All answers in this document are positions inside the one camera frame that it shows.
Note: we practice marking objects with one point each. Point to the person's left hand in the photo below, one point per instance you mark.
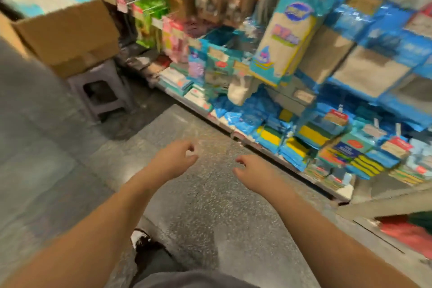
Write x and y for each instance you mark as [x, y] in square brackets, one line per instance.
[174, 159]

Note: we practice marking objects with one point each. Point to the person's right hand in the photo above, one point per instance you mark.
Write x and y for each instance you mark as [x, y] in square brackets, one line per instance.
[260, 175]

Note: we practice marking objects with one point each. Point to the blue antibacterial cloth packets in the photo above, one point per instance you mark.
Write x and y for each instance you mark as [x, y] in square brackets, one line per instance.
[324, 55]

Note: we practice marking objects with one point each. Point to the brown cardboard box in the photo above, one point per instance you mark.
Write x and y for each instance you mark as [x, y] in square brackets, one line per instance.
[67, 38]

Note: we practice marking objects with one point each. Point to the blue steel-cloth packets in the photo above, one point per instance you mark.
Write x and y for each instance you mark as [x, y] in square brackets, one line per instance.
[412, 102]

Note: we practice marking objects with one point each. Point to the person's right forearm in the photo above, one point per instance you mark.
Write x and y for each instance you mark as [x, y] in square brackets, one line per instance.
[344, 244]

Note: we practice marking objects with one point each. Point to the person's black shoe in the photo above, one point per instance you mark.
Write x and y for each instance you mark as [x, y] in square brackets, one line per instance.
[143, 238]

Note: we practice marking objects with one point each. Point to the person's grey trousers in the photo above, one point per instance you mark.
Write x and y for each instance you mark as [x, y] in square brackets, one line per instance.
[189, 277]

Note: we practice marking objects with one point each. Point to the yellow green sponge packets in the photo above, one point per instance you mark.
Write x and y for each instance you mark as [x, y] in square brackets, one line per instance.
[270, 137]

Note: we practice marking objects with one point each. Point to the blue glove packets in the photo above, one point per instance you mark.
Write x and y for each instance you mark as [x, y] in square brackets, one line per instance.
[256, 112]

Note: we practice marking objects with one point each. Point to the striped sponge packets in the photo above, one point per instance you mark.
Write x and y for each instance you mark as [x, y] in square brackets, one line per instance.
[364, 163]

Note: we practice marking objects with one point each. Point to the teal cloth packets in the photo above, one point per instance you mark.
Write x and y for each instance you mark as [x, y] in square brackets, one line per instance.
[216, 61]

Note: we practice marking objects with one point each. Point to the grey plastic stool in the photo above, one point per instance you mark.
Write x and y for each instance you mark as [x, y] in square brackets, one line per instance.
[101, 72]

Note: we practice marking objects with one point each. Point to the pink goods pile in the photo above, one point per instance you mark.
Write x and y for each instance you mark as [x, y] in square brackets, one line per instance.
[177, 38]

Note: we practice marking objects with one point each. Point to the hanging green packets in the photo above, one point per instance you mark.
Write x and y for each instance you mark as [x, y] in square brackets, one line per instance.
[152, 7]

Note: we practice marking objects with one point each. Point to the red flat goods pile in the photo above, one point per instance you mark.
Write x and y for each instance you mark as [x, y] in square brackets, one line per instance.
[408, 237]

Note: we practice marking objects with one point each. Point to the row of white price tags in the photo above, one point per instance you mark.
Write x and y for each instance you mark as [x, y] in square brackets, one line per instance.
[121, 4]

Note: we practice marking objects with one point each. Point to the dark green goods pile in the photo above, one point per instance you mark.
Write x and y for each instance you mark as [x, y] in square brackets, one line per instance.
[422, 220]

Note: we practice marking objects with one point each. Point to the yellowish price tag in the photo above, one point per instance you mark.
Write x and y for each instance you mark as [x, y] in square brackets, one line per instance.
[364, 3]

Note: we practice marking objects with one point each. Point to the red white price tag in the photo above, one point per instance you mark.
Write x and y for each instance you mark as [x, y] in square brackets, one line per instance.
[422, 22]

